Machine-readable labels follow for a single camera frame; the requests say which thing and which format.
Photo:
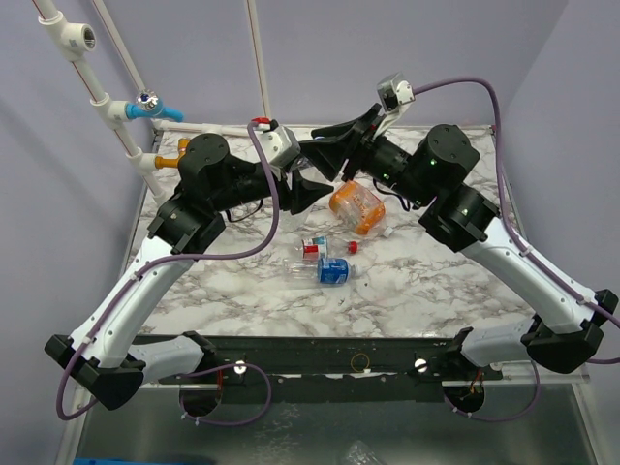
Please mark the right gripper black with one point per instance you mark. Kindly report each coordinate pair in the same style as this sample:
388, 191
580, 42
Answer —
356, 151

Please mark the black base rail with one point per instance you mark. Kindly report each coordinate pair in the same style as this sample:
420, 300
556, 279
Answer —
330, 370

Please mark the blue faucet valve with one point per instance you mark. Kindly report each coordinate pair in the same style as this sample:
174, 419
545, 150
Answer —
149, 105

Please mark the red label small bottle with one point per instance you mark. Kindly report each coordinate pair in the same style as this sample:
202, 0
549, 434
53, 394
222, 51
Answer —
314, 248

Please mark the clear bottle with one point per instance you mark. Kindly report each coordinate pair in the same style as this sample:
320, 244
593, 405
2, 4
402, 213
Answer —
304, 167

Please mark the blue label water bottle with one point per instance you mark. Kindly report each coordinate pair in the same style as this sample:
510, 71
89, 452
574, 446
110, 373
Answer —
323, 272

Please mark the white pvc pipe frame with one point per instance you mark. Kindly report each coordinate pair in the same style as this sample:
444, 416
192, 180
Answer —
74, 40

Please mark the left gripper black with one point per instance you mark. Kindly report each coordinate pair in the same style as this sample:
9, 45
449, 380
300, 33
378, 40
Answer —
303, 192

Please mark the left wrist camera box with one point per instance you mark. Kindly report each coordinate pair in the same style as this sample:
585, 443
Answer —
280, 147

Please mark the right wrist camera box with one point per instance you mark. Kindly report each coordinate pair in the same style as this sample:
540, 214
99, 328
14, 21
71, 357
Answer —
395, 92

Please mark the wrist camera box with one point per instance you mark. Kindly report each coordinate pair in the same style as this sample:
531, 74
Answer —
280, 147
395, 92

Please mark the orange plastic jar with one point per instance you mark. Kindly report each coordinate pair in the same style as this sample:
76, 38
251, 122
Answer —
357, 207

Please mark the orange faucet valve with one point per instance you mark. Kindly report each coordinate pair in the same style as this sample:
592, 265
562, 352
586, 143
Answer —
163, 162

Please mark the red bottle cap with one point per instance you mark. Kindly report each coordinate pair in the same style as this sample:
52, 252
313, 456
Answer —
353, 247

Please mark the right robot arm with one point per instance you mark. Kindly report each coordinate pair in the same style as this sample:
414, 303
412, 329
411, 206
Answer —
566, 330

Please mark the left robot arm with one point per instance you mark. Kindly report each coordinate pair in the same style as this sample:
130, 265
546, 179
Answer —
101, 354

